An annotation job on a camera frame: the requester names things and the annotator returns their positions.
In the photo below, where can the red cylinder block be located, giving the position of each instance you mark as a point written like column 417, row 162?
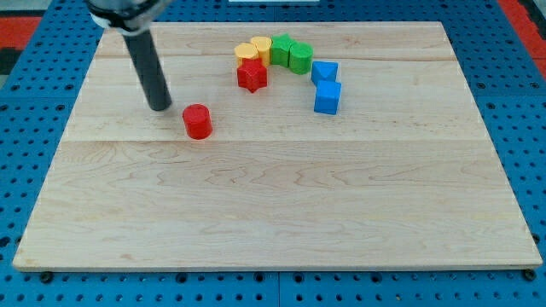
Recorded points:
column 197, row 121

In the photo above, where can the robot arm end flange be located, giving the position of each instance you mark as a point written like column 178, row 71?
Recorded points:
column 128, row 17

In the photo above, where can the red star block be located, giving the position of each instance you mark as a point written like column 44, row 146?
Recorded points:
column 252, row 75

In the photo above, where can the green star block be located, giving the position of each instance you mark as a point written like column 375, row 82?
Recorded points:
column 280, row 49

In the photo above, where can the blue cube block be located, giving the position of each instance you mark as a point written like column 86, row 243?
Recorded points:
column 327, row 97

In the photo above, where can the blue triangle block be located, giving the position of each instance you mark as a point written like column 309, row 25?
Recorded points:
column 323, row 71

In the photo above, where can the green cylinder block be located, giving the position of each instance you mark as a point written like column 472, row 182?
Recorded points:
column 300, row 58

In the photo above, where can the yellow heart block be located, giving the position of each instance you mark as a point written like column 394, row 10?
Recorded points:
column 245, row 51

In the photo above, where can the yellow cylinder block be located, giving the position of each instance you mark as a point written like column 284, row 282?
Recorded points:
column 263, row 45

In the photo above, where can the wooden board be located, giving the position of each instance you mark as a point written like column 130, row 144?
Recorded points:
column 403, row 177

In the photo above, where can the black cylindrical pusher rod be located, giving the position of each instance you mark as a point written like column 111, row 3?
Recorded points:
column 145, row 59

